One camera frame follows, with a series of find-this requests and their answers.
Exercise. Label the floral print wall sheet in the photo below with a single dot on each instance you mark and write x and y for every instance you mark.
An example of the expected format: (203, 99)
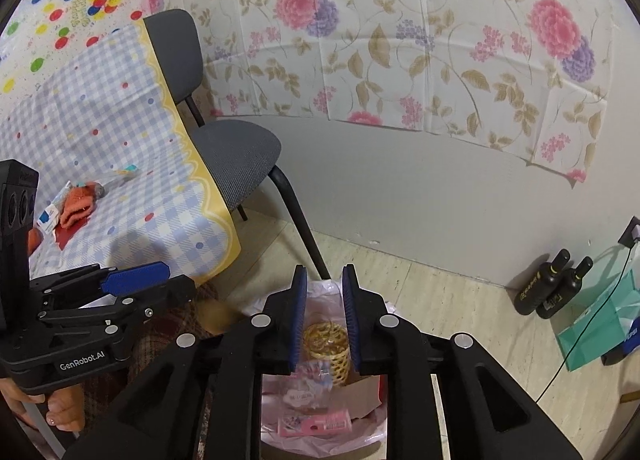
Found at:
(400, 39)

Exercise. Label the pink packet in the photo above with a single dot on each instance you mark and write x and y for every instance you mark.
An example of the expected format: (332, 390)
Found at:
(320, 422)

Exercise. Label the blue checked dotted cloth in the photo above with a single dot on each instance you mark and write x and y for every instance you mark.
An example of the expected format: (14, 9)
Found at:
(125, 114)

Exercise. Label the small white box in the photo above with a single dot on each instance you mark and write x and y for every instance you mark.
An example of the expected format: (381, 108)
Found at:
(49, 217)

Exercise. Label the woven bamboo basket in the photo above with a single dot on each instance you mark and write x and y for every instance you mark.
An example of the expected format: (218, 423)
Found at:
(325, 345)

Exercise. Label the black bottle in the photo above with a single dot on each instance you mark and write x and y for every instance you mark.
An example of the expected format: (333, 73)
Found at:
(565, 292)
(537, 290)

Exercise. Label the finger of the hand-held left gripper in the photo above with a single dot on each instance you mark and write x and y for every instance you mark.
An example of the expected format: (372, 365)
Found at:
(135, 276)
(160, 292)

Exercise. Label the person's left hand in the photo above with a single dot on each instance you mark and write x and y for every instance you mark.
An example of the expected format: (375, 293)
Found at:
(65, 405)

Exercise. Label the red packet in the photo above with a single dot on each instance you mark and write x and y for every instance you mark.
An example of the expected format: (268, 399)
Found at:
(67, 237)

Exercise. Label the plaid clothing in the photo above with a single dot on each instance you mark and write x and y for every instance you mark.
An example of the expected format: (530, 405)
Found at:
(100, 390)

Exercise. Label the grey chair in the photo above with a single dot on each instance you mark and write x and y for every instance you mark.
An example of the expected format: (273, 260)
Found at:
(235, 154)

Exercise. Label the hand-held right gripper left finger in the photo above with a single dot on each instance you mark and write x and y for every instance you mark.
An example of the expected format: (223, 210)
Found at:
(299, 310)

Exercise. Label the clear plastic packet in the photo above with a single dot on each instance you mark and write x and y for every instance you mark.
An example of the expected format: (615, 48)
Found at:
(122, 172)

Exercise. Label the green paper bag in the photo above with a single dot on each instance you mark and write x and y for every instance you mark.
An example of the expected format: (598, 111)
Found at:
(595, 335)

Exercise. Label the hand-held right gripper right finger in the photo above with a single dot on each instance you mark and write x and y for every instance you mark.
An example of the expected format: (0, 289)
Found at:
(351, 310)

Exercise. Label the cardboard piece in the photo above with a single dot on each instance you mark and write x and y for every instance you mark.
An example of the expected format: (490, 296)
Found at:
(365, 390)

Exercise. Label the black wall plug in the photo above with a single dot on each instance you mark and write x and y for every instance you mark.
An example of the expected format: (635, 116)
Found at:
(631, 232)

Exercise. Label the orange knit cloth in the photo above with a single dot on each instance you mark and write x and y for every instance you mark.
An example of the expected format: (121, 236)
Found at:
(77, 205)

